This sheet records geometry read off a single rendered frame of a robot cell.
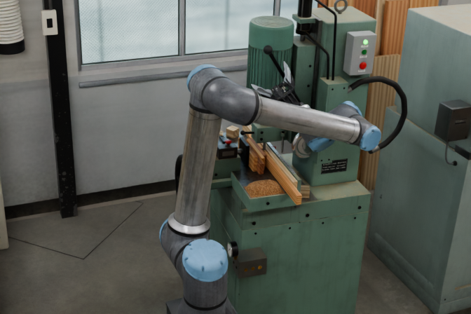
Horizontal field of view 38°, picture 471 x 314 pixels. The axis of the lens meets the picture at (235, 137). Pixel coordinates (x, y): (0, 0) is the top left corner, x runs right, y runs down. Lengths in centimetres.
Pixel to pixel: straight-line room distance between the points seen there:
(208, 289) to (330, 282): 94
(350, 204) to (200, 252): 86
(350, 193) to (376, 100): 154
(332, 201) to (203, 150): 82
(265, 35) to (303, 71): 23
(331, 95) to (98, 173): 196
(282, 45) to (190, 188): 70
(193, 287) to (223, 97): 65
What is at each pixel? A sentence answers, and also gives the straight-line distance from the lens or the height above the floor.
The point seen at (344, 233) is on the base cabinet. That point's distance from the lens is 301.
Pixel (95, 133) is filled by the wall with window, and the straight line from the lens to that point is 414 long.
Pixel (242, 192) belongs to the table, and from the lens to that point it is 272.
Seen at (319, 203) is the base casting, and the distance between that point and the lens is 287.
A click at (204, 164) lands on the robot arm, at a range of 227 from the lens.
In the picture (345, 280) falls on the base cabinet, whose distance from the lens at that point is 317.
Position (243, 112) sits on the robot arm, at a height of 142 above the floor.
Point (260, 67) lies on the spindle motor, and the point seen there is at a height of 134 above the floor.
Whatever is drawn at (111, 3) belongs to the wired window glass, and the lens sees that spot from 398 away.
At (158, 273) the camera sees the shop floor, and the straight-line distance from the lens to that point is 376.
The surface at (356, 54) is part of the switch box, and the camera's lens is 271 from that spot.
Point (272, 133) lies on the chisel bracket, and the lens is 285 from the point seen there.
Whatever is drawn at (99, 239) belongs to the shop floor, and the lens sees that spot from 405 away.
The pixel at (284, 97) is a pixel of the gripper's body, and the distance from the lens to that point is 251.
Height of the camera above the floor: 223
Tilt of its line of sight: 25 degrees down
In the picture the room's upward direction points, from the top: 2 degrees clockwise
